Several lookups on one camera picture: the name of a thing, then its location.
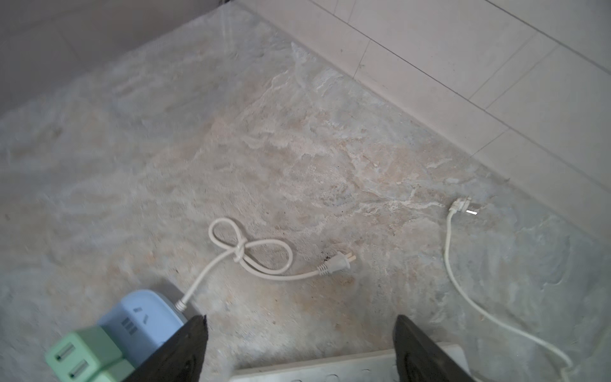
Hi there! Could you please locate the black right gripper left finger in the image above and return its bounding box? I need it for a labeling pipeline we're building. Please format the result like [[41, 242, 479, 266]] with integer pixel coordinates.
[[125, 315, 208, 382]]

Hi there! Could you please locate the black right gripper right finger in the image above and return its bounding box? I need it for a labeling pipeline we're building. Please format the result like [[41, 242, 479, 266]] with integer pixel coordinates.
[[392, 315, 475, 382]]

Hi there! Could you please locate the green charger cube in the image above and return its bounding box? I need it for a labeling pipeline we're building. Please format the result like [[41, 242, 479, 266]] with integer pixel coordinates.
[[91, 359, 135, 382], [45, 326, 123, 382]]

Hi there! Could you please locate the white multicolour power strip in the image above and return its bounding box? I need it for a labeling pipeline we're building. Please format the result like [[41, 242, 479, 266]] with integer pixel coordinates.
[[230, 343, 473, 381]]

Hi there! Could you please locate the blue round power cube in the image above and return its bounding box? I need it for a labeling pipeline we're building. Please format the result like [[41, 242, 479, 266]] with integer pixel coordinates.
[[97, 290, 186, 368]]

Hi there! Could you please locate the white two-pin plug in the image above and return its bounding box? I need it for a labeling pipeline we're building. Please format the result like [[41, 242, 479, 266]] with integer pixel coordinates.
[[318, 252, 356, 275]]

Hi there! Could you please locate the white cable of blue cube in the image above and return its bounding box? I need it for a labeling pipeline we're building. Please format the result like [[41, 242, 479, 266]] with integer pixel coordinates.
[[173, 216, 330, 313]]

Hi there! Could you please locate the white power strip cord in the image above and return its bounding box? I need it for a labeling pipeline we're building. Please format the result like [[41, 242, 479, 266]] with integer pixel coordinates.
[[442, 196, 574, 382]]

